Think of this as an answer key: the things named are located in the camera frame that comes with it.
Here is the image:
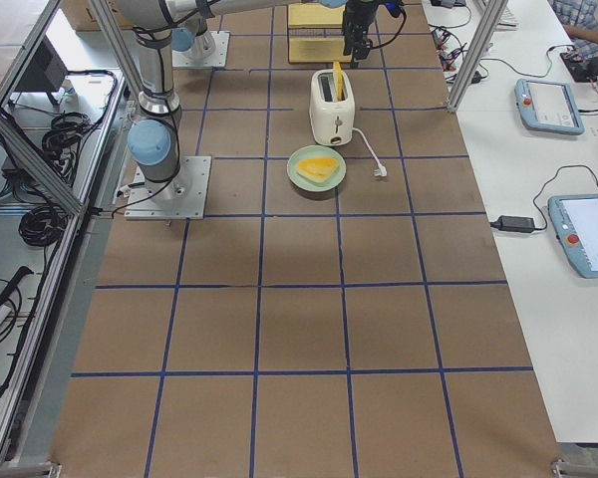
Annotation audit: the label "cable bundle on floor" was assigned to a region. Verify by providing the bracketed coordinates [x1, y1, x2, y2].
[0, 67, 119, 250]

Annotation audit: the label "bread slice in toaster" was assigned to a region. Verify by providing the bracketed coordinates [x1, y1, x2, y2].
[332, 61, 345, 102]

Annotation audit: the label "blue teach pendant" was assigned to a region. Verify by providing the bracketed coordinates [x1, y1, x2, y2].
[548, 194, 598, 279]
[514, 79, 585, 135]

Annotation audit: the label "blue teach pendant near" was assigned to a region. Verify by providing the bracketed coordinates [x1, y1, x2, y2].
[548, 194, 598, 279]

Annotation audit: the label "aluminium frame left side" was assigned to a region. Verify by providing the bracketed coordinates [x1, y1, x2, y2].
[0, 1, 140, 477]

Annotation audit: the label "black power adapter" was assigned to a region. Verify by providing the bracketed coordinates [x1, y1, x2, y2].
[489, 215, 536, 234]

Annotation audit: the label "circuit boards with wires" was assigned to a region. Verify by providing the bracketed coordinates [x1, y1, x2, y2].
[431, 26, 468, 72]

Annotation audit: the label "person at desk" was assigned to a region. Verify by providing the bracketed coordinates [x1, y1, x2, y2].
[549, 0, 598, 78]

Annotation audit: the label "aluminium frame post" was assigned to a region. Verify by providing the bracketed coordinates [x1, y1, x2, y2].
[447, 0, 507, 113]

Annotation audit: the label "white power cord with plug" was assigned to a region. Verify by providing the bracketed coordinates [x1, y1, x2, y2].
[352, 126, 391, 182]

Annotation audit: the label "wooden shelf board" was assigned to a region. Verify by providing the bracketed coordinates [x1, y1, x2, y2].
[287, 2, 353, 65]

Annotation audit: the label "blue teach pendant far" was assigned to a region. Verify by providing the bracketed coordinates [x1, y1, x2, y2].
[514, 79, 585, 135]

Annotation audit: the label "cardboard box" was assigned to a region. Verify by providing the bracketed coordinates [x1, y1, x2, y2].
[61, 0, 100, 32]

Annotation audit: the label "white toaster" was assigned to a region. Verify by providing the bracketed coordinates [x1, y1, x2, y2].
[309, 70, 355, 146]

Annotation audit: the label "triangular toast on plate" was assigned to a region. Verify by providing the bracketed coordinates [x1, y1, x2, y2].
[295, 156, 339, 184]

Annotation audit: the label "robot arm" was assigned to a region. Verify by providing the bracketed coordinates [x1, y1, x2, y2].
[115, 1, 280, 200]
[171, 27, 215, 61]

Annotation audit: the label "light green plate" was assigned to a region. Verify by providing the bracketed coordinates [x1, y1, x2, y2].
[287, 145, 347, 192]

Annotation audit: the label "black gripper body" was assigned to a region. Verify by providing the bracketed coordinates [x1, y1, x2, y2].
[342, 0, 378, 31]

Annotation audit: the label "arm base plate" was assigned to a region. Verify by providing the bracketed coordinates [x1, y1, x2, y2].
[123, 156, 211, 220]
[172, 30, 230, 70]

